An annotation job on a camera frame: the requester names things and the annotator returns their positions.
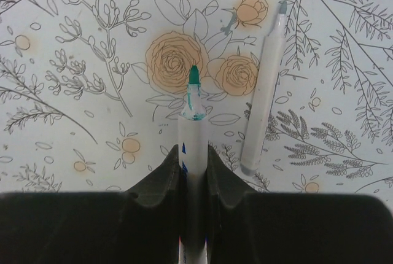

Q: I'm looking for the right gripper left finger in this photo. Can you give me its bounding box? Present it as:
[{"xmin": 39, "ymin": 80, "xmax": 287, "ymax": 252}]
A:
[{"xmin": 1, "ymin": 146, "xmax": 181, "ymax": 263}]

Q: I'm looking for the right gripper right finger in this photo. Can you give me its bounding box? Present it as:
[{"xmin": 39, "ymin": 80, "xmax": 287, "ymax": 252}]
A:
[{"xmin": 207, "ymin": 147, "xmax": 392, "ymax": 263}]

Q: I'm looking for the teal capped white pen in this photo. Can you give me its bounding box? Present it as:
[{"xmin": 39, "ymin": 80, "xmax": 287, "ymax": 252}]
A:
[{"xmin": 177, "ymin": 65, "xmax": 208, "ymax": 263}]

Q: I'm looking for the floral tablecloth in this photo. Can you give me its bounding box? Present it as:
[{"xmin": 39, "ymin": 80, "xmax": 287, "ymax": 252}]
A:
[{"xmin": 1, "ymin": 0, "xmax": 392, "ymax": 202}]

